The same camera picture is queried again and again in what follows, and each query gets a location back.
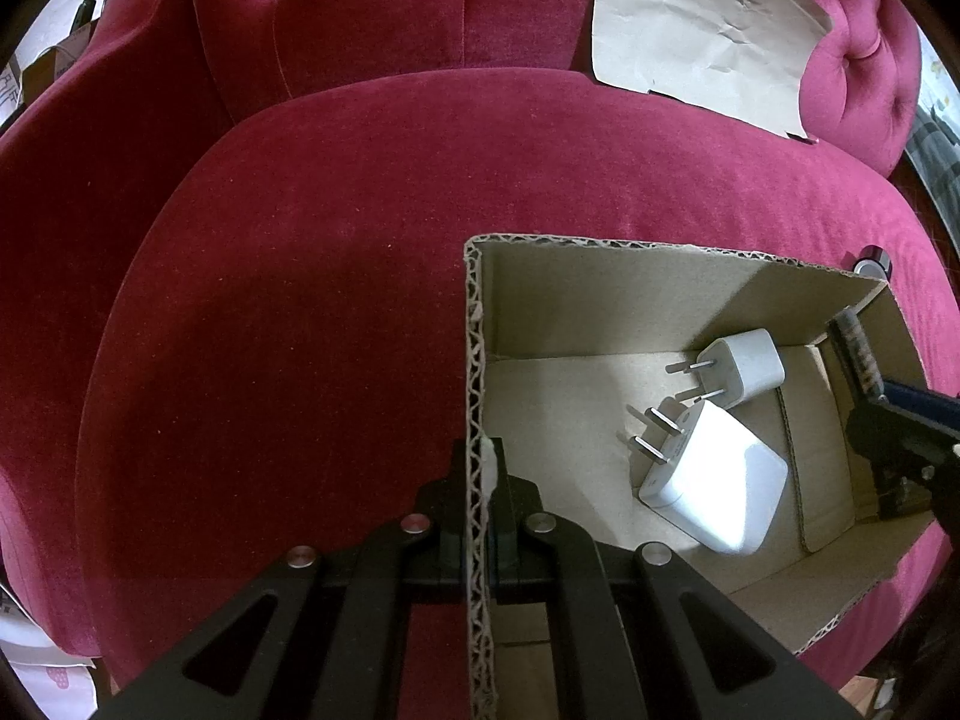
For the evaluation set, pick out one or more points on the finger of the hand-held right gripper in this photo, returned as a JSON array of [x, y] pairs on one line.
[[907, 457], [926, 406]]

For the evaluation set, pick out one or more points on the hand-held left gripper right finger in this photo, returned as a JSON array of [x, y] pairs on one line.
[[517, 517]]

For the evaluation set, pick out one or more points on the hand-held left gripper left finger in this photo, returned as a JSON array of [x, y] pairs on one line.
[[442, 517]]

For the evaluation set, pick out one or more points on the slim black tube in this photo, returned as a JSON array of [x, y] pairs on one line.
[[855, 349]]

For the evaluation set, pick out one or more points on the small white charger plug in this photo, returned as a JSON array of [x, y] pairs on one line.
[[742, 367]]

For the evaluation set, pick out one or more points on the large white charger plug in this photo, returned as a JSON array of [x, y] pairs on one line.
[[720, 480]]

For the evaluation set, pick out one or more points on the cardboard box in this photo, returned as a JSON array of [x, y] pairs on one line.
[[570, 315]]

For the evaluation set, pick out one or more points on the black cylindrical cap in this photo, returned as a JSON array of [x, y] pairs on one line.
[[871, 264]]

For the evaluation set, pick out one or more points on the red velvet tufted armchair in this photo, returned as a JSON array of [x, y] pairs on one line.
[[300, 315]]

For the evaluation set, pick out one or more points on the dark quilted blanket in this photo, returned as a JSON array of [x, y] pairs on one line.
[[934, 150]]

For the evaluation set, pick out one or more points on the brown paper sheet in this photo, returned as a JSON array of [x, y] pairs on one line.
[[690, 22]]

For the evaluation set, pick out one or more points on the brown cardboard carton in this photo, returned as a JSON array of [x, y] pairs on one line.
[[56, 60]]

